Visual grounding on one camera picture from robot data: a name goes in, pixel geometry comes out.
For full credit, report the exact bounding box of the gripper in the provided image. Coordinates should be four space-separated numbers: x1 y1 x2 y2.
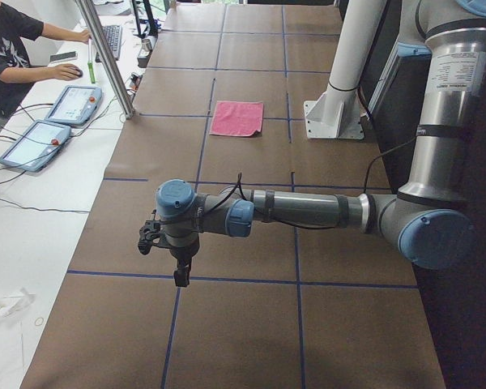
169 237 199 288

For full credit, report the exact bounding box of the pink and grey towel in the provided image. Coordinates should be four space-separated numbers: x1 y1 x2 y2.
210 101 264 137

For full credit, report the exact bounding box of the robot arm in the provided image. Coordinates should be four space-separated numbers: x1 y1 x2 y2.
138 1 486 287

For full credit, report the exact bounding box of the person hand on mouse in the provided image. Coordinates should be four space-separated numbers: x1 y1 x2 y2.
51 64 78 81

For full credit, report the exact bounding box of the brown paper table cover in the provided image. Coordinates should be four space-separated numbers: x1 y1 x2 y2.
22 4 445 388

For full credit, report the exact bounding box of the crumpled white tissue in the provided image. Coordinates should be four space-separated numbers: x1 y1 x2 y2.
0 288 36 319

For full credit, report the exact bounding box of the near teach pendant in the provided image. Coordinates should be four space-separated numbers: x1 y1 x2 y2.
0 120 71 173

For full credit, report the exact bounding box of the teach pendant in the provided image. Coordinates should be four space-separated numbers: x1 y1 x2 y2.
45 85 103 126
0 120 71 173

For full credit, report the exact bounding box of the far teach pendant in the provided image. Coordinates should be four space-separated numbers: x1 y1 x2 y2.
45 85 103 126

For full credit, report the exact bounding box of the orange black connector box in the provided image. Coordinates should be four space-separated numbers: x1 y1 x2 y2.
130 73 143 91

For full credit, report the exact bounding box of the metal cup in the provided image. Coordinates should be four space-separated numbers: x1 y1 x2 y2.
141 38 152 52

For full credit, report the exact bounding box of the smartphone on desk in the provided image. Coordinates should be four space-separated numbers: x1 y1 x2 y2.
49 51 78 63

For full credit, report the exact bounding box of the black keyboard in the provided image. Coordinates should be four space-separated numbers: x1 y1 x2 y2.
102 25 122 61

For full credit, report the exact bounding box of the seated person black shirt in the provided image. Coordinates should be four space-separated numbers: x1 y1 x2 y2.
0 1 90 125

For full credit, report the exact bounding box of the white support column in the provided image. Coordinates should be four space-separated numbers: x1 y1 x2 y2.
327 0 391 92

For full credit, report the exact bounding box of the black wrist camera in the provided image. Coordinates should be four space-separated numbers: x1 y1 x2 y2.
137 220 161 255

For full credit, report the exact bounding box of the white column base plate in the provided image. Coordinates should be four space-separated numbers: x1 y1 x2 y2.
303 86 365 140

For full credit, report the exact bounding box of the green handled tool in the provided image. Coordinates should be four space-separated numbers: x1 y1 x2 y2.
87 39 96 84

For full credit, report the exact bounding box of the aluminium frame post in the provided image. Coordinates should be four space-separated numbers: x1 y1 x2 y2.
76 0 135 119

